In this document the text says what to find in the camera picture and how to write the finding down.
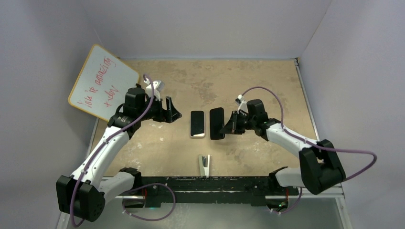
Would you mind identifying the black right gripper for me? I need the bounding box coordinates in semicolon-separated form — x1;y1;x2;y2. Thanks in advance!
221;110;256;135

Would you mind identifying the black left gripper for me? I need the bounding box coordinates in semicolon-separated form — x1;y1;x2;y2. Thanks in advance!
138;95;181;124

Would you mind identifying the black phone case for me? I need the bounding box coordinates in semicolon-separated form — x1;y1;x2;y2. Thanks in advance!
209;107;226;141

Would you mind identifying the purple smartphone black screen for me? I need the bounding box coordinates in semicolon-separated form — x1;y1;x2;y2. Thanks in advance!
190;111;205;135

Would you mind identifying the white phone case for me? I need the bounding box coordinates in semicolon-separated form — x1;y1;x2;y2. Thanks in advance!
189;110;206;138

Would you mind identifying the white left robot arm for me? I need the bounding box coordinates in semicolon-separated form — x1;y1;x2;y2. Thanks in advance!
56;87;181;228

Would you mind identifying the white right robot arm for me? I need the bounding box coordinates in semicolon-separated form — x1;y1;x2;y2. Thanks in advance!
220;98;346;195

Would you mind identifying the white stapler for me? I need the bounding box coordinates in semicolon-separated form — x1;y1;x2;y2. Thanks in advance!
198;155;211;178

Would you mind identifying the yellow framed whiteboard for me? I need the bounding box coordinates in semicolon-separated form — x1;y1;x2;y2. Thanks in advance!
68;44;140;121

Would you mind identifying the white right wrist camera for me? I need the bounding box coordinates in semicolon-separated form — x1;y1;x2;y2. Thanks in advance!
235;94;248;115

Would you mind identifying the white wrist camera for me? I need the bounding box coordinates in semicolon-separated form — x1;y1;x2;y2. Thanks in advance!
144;79;165;101
235;94;248;115

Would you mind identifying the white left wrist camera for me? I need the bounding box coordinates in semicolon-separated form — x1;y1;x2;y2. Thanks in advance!
144;79;165;101

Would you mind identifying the black aluminium mounting rail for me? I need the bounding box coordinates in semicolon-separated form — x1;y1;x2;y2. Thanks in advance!
64;176;345;209

